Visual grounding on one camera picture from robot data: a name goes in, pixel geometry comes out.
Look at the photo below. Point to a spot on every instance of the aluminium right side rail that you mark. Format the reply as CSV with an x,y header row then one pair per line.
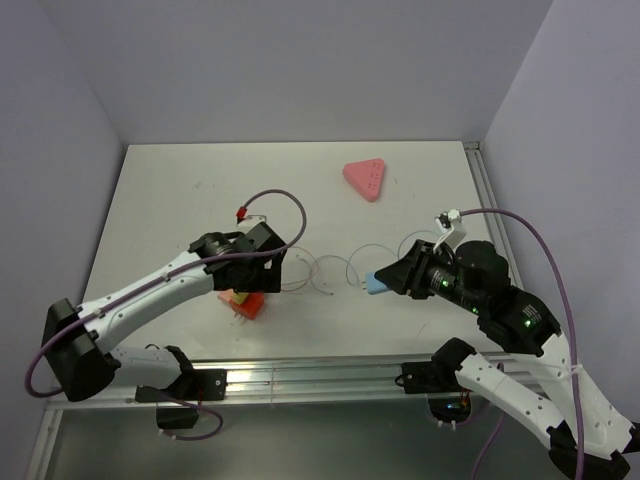
x,y
495,222

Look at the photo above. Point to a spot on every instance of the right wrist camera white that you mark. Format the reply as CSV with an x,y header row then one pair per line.
x,y
453,231

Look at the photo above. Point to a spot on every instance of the red cube socket adapter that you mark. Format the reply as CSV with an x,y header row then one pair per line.
x,y
248,310

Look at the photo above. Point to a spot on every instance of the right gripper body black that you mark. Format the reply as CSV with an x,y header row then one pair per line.
x,y
441,276

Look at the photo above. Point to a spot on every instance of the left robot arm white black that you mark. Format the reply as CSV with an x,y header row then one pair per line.
x,y
84,343

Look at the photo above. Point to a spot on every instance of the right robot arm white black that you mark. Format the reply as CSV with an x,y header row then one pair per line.
x,y
586,437

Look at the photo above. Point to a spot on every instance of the aluminium rail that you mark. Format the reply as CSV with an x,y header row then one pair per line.
x,y
298,380
495,222

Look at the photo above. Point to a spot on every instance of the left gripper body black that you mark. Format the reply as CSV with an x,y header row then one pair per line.
x,y
260,279

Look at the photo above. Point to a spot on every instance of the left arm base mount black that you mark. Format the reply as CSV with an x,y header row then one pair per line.
x,y
181,405

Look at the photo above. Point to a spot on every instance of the blue plug adapter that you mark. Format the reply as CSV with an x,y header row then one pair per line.
x,y
372,286

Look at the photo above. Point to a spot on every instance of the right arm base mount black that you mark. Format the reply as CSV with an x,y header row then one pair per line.
x,y
450,405

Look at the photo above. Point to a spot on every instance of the yellow plug adapter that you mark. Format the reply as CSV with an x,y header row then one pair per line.
x,y
239,297

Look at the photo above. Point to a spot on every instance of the pink triangular power strip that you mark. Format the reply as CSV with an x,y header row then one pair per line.
x,y
365,177

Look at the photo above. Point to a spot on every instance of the aluminium front rail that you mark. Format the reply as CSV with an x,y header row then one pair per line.
x,y
298,380

